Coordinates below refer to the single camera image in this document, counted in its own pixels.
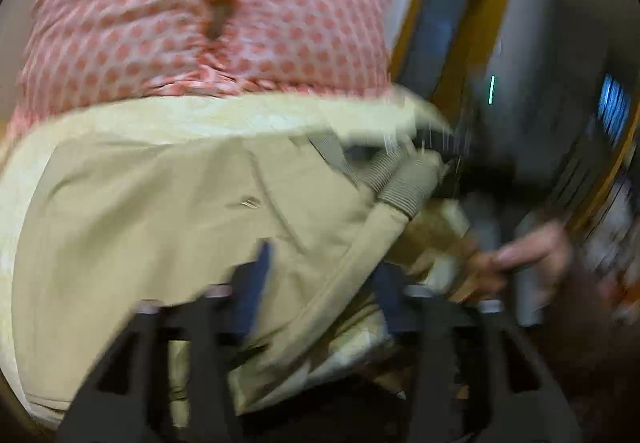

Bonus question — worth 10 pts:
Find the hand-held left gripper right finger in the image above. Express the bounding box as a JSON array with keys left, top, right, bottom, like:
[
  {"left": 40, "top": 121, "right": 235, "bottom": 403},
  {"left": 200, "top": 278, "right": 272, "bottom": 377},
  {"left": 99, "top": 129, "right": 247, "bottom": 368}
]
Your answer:
[{"left": 372, "top": 267, "right": 583, "bottom": 443}]

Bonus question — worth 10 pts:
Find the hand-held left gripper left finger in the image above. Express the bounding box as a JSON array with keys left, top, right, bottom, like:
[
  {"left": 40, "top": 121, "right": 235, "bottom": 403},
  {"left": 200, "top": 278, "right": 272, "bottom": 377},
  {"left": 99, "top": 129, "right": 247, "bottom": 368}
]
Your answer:
[{"left": 55, "top": 241, "right": 275, "bottom": 443}]

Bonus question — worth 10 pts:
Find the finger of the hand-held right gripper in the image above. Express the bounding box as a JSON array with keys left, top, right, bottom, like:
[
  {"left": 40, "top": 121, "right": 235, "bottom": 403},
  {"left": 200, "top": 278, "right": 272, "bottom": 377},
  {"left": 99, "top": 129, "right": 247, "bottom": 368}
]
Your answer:
[{"left": 417, "top": 120, "right": 478, "bottom": 196}]

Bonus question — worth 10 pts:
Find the person's right hand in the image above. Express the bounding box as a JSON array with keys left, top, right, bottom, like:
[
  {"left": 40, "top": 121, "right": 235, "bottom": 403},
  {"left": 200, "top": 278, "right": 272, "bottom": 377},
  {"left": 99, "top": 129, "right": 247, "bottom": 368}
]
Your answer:
[{"left": 465, "top": 218, "right": 576, "bottom": 306}]

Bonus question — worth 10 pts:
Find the beige jacket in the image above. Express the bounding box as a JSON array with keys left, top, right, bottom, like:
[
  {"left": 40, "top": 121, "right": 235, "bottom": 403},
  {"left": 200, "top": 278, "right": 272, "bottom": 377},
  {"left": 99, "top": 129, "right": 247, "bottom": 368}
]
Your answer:
[{"left": 0, "top": 86, "right": 451, "bottom": 424}]

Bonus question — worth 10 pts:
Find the pink patterned pillow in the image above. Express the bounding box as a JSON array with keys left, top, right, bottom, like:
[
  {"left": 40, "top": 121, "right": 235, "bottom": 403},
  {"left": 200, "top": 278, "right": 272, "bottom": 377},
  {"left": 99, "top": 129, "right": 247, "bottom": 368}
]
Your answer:
[{"left": 9, "top": 0, "right": 396, "bottom": 144}]

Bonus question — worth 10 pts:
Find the yellow wooden frame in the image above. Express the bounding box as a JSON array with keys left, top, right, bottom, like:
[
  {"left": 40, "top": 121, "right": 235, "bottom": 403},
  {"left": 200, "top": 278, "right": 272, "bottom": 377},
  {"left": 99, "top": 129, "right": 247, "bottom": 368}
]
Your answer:
[{"left": 334, "top": 0, "right": 518, "bottom": 96}]

